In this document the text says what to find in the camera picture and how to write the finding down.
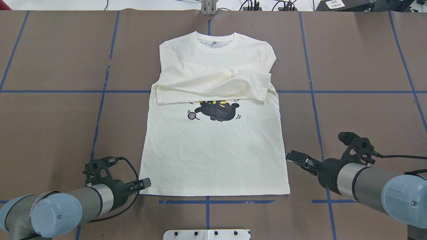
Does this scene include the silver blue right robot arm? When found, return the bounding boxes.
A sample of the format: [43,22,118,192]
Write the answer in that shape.
[286,150,427,229]

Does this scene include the white pedestal column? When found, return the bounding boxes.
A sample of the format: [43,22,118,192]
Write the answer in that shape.
[163,229,251,240]

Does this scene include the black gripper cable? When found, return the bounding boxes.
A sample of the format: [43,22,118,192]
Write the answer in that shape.
[85,157,140,223]
[373,152,427,177]

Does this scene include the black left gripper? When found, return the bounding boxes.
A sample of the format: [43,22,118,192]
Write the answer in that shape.
[110,177,151,211]

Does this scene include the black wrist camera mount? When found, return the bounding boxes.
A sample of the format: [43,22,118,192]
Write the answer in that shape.
[338,132,375,166]
[82,156,124,187]

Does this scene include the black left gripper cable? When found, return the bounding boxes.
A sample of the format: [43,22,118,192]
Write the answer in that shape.
[85,157,140,223]

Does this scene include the aluminium frame post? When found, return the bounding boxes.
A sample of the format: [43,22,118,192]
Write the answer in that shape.
[200,0,218,16]

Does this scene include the cream long-sleeve cat shirt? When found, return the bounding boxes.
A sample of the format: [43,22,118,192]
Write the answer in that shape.
[140,32,290,196]

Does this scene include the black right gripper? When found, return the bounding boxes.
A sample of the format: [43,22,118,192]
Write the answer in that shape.
[286,150,344,195]

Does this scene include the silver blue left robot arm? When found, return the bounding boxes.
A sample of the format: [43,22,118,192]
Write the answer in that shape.
[1,178,151,240]

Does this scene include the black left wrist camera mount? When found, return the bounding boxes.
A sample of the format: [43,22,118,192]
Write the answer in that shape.
[82,156,124,187]

